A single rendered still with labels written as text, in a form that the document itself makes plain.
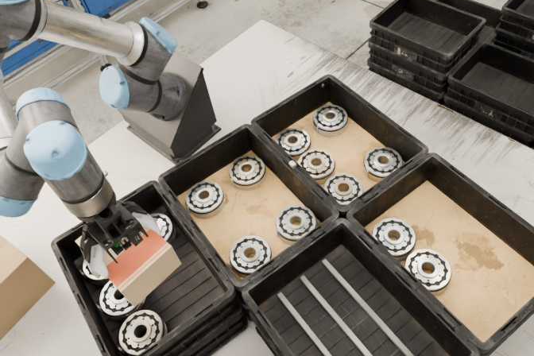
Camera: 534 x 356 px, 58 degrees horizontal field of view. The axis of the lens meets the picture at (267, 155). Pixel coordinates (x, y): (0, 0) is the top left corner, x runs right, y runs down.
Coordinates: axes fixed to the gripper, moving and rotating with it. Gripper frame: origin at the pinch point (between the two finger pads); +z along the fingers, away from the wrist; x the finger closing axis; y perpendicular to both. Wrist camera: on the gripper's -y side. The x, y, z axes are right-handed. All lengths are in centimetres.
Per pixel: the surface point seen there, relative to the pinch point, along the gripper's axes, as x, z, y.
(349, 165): 60, 27, 9
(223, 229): 22.8, 26.8, -3.2
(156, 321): -4.5, 23.7, 4.0
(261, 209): 33.5, 26.8, 0.2
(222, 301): 7.7, 16.6, 15.2
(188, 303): 3.6, 26.8, 5.0
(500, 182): 90, 40, 41
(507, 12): 182, 52, 0
